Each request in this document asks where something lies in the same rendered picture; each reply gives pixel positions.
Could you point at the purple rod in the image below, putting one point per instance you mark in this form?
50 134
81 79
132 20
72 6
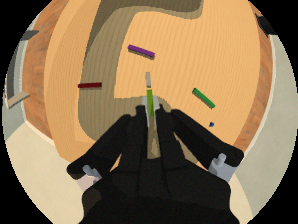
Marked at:
141 50

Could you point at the lime green rod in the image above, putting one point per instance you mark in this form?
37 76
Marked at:
150 102

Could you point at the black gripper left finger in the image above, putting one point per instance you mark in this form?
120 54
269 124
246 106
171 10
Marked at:
106 150

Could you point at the dark green rod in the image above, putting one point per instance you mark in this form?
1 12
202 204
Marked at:
204 97

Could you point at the dark red rod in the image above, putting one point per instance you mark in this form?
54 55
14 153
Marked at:
89 85

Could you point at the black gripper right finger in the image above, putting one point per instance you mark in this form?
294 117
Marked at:
216 156

